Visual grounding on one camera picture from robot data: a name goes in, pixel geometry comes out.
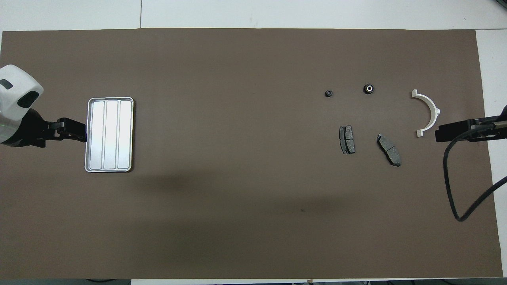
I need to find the dark grey brake pad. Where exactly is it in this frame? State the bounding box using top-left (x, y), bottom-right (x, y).
top-left (339, 125), bottom-right (356, 155)
top-left (376, 133), bottom-right (402, 167)

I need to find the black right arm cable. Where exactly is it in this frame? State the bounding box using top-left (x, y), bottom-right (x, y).
top-left (443, 123), bottom-right (507, 222)

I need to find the silver ribbed metal tray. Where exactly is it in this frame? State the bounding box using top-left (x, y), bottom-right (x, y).
top-left (84, 97), bottom-right (134, 173)

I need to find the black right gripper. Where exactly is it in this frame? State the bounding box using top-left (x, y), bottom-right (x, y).
top-left (435, 104), bottom-right (507, 143)

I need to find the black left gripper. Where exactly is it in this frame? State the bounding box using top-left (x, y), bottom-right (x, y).
top-left (8, 109), bottom-right (87, 148)

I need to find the white half-ring bracket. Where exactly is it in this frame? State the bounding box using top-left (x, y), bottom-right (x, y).
top-left (411, 89), bottom-right (441, 138)

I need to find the brown table mat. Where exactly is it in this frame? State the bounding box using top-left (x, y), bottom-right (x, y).
top-left (0, 28), bottom-right (503, 279)

